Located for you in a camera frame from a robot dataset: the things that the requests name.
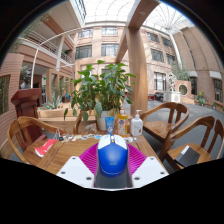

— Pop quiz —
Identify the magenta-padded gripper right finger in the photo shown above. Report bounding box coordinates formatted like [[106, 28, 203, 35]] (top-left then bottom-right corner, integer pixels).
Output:
[[125, 143, 170, 190]]

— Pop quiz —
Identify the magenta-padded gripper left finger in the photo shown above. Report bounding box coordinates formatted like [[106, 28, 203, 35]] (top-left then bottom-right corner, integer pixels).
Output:
[[56, 143, 100, 190]]

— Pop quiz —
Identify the blue and white computer mouse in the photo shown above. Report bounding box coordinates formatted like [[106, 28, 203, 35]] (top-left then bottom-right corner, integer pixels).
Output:
[[97, 133, 129, 178]]

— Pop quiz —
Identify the small white case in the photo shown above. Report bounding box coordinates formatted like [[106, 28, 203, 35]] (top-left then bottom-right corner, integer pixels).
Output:
[[124, 136, 138, 144]]

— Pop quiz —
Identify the red and white bag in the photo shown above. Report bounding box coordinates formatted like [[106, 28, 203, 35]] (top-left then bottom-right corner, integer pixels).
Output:
[[34, 138, 58, 158]]

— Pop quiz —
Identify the black notebook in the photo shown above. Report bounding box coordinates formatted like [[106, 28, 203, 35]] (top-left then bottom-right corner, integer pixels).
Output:
[[174, 144, 201, 168]]

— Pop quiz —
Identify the empty wooden armchair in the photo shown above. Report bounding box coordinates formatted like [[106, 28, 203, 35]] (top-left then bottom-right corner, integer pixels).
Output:
[[139, 101, 190, 145]]

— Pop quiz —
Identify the white pump dispenser bottle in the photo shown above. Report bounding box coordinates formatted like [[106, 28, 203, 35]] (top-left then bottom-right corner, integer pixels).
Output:
[[130, 109, 144, 138]]

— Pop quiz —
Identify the wooden chair behind plant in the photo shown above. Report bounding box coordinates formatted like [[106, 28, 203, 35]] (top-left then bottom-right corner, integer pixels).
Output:
[[73, 111, 98, 135]]

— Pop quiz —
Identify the yellow liquid bottle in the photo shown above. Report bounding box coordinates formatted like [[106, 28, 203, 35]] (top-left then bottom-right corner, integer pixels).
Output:
[[115, 107, 129, 138]]

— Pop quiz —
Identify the blue squeeze tube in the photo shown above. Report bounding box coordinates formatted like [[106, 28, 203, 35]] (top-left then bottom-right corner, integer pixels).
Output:
[[104, 116, 115, 136]]

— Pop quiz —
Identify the wooden armchair with black notebook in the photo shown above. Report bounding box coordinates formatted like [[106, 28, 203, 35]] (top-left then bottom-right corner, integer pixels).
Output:
[[158, 115, 224, 172]]

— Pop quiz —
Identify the wooden armchair with red bag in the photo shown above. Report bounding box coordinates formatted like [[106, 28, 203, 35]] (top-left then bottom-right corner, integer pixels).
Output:
[[6, 115, 68, 165]]

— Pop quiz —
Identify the green agave plant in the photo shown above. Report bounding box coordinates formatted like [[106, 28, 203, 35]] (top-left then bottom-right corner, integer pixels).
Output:
[[43, 94, 63, 111]]

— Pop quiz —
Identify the dark red wooden lectern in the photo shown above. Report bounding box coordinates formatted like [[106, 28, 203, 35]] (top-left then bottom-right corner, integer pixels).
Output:
[[10, 87, 45, 148]]

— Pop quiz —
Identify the large green potted plant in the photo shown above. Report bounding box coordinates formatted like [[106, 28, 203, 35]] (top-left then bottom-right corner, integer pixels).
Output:
[[63, 59, 137, 131]]

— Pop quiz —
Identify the white statue on pedestal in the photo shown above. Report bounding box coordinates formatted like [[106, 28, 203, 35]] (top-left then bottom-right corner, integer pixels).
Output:
[[163, 72, 182, 104]]

